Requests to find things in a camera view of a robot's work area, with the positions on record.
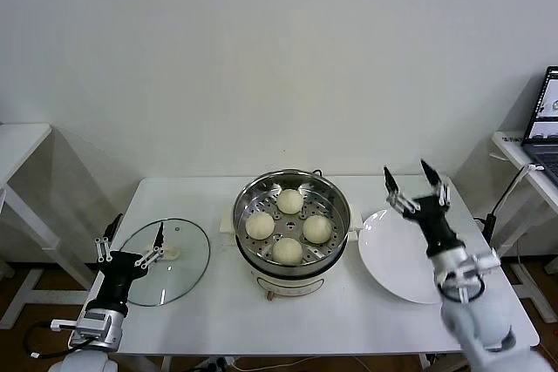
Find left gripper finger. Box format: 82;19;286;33
94;213;124;263
133;221;166;267

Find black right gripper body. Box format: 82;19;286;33
403;195;463;258

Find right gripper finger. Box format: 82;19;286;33
383;166;419;219
419;159;453;208

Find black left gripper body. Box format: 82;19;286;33
89;251;147;315

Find round glass pot lid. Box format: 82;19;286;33
117;217;211;308

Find white steamed baozi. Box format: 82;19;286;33
302;214;332;245
245;213;276;241
272;236;304;267
277;188;305;215

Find stainless steel steamer basket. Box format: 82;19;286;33
230;170;351;276

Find white round plate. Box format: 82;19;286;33
357;208;470;305

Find white side table with laptop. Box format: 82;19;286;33
487;130;558;325

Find dark grey open laptop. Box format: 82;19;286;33
521;65;558;184

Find white electric cooker pot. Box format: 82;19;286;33
216;204;363;302

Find white floor power strip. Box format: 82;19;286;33
191;356;239;371

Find empty white side table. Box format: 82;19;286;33
0;122;95;332

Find black laptop power cable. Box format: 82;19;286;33
473;162;544;245

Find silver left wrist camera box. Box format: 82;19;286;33
51;309;109;341

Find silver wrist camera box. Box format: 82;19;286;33
51;309;109;341
473;251;502;280

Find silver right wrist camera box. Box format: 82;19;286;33
473;251;502;280

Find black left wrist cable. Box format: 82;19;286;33
22;321;76;359

